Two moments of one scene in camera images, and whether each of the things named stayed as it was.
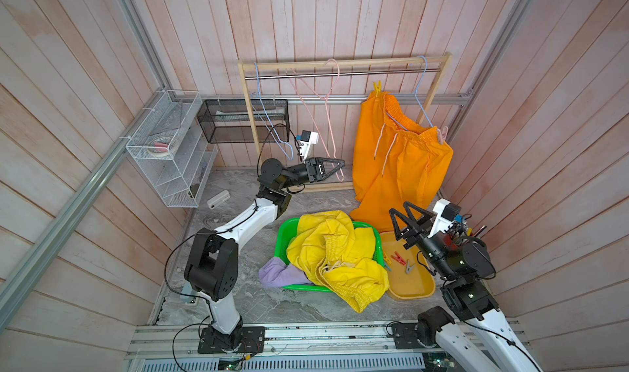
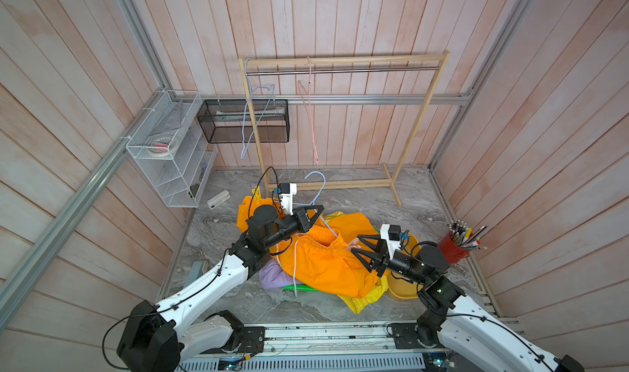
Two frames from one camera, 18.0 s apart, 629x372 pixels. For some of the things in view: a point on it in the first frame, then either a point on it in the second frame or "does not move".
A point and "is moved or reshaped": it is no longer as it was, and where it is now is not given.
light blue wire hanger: (259, 106) → (273, 87)
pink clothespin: (442, 136) → (352, 244)
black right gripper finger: (395, 215) → (382, 247)
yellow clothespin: (377, 88) is moved or reshaped
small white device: (219, 199) does not move
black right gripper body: (436, 253) → (400, 267)
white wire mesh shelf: (174, 145) does not move
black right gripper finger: (427, 217) → (376, 262)
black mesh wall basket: (228, 121) does not move
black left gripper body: (311, 170) → (292, 224)
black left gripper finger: (321, 165) → (302, 211)
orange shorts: (395, 161) → (323, 256)
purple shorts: (273, 274) does not move
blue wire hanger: (441, 137) → (311, 203)
